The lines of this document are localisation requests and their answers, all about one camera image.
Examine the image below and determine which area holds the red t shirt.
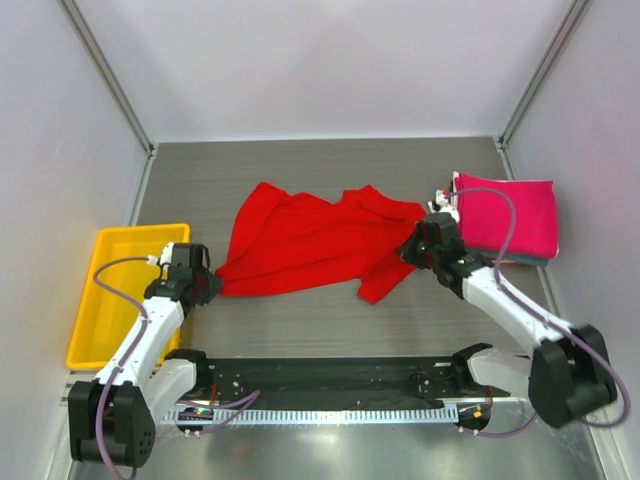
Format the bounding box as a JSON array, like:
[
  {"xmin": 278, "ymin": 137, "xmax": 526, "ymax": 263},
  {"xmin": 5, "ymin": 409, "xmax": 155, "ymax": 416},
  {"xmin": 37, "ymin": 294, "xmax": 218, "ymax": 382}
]
[{"xmin": 216, "ymin": 182, "xmax": 425, "ymax": 304}]

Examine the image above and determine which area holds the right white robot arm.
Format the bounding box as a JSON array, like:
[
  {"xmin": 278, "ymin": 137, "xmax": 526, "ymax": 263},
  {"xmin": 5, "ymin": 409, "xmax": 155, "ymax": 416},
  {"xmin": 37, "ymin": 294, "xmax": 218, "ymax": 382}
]
[{"xmin": 398, "ymin": 213, "xmax": 620, "ymax": 428}]

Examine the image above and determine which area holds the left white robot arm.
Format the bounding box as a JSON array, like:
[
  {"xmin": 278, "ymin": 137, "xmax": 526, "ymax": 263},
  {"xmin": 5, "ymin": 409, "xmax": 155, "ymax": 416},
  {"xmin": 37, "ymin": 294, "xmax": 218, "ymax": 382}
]
[{"xmin": 67, "ymin": 242, "xmax": 221, "ymax": 473}]

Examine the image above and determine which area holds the folded white t shirt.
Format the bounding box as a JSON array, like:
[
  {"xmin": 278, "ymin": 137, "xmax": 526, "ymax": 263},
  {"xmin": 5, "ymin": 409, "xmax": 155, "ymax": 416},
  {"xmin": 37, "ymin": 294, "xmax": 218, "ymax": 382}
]
[{"xmin": 427, "ymin": 171, "xmax": 459, "ymax": 216}]

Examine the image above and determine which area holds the folded pink t shirt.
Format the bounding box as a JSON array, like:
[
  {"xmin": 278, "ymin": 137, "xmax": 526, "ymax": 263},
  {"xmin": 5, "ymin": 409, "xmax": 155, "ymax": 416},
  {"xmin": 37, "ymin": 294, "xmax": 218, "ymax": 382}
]
[{"xmin": 453, "ymin": 173, "xmax": 559, "ymax": 260}]

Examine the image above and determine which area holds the yellow plastic bin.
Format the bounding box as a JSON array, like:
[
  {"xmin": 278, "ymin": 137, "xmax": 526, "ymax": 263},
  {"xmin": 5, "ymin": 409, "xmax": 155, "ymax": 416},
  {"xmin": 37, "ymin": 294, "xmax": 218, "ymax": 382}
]
[{"xmin": 66, "ymin": 223, "xmax": 191, "ymax": 371}]

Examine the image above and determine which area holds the folded grey-blue t shirt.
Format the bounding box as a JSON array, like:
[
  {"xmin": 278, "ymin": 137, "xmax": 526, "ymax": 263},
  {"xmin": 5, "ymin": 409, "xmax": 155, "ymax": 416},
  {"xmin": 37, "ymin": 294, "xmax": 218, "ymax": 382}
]
[{"xmin": 491, "ymin": 253, "xmax": 549, "ymax": 267}]

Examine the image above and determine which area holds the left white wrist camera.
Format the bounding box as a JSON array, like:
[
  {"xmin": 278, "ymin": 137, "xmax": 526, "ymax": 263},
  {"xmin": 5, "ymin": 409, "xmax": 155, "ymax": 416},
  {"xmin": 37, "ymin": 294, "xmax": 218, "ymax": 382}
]
[{"xmin": 146, "ymin": 242, "xmax": 175, "ymax": 267}]

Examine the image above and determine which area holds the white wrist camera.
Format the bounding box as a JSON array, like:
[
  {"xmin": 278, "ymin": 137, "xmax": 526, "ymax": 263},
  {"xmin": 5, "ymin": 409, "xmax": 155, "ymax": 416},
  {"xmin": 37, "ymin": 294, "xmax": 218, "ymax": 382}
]
[
  {"xmin": 429, "ymin": 188, "xmax": 459, "ymax": 221},
  {"xmin": 146, "ymin": 242, "xmax": 175, "ymax": 267}
]

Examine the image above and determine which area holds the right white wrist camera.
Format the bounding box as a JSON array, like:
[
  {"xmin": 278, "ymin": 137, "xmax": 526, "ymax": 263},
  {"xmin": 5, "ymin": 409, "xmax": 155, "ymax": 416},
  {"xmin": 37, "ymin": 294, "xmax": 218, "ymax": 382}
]
[{"xmin": 429, "ymin": 188, "xmax": 459, "ymax": 221}]

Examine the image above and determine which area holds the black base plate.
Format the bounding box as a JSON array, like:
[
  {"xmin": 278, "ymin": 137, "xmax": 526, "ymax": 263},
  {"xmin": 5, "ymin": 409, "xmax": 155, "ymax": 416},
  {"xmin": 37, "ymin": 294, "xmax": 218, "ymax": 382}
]
[{"xmin": 208, "ymin": 356, "xmax": 506, "ymax": 411}]

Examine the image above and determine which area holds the right aluminium frame post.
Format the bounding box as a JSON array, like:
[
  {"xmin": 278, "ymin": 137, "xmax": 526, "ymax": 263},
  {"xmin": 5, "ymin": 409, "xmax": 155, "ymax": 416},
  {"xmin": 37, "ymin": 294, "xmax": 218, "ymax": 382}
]
[{"xmin": 495, "ymin": 0, "xmax": 592, "ymax": 150}]

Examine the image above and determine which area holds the aluminium frame post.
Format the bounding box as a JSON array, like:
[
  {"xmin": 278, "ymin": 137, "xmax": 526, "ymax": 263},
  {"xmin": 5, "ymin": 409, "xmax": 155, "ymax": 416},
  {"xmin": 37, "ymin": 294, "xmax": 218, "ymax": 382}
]
[
  {"xmin": 495, "ymin": 0, "xmax": 592, "ymax": 150},
  {"xmin": 57, "ymin": 0, "xmax": 156, "ymax": 156}
]

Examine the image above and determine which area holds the slotted white cable duct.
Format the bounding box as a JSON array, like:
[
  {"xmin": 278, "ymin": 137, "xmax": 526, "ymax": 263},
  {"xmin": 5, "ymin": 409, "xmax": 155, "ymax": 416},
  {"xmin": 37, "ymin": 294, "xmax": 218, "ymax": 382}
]
[{"xmin": 161, "ymin": 404, "xmax": 458, "ymax": 426}]

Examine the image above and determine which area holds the left aluminium frame post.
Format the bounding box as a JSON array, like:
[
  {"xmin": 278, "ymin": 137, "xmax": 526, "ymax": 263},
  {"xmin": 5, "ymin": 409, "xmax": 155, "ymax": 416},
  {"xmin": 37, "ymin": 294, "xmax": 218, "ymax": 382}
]
[{"xmin": 57, "ymin": 0, "xmax": 156, "ymax": 156}]

